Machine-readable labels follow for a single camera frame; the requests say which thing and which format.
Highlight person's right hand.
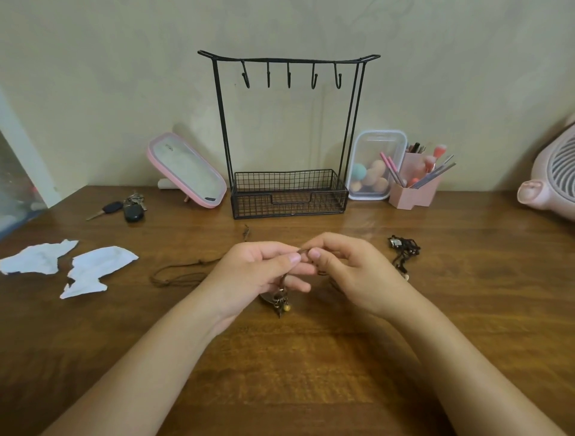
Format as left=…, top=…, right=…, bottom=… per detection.
left=298, top=232, right=421, bottom=322

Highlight person's left hand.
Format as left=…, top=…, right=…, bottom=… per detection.
left=197, top=241, right=317, bottom=335

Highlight brown cord leaf pendant necklace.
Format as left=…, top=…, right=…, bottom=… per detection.
left=259, top=274, right=293, bottom=319

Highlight black cord flower pendant necklace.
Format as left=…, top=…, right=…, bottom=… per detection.
left=388, top=235, right=422, bottom=283

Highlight brown cord shell star necklace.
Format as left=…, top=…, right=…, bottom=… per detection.
left=296, top=247, right=333, bottom=277

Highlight brown cord ring pendant necklace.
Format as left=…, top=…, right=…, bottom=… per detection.
left=149, top=223, right=252, bottom=288

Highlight black wire jewelry stand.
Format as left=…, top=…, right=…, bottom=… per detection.
left=197, top=50, right=382, bottom=220

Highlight person's left forearm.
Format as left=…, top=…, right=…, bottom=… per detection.
left=43, top=294, right=239, bottom=436

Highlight person's right forearm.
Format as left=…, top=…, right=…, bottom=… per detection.
left=388, top=297, right=567, bottom=436

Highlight pink brush holder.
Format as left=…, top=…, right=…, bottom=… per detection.
left=388, top=152, right=441, bottom=210

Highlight pink pen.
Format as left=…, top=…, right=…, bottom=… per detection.
left=380, top=152, right=400, bottom=186
left=387, top=156, right=407, bottom=187

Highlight grey purple pencil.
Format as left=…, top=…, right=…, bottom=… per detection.
left=410, top=162, right=457, bottom=189

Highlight pink framed table mirror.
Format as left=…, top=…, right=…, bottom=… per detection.
left=146, top=132, right=228, bottom=210

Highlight clear plastic container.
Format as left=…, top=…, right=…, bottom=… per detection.
left=346, top=129, right=408, bottom=201

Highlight white crumpled paper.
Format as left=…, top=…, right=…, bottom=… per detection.
left=0, top=239, right=80, bottom=275
left=59, top=246, right=140, bottom=300

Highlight black headed car key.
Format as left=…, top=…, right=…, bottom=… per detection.
left=86, top=201, right=124, bottom=222

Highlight pink pig shaped desk fan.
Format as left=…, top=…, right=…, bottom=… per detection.
left=517, top=114, right=575, bottom=222

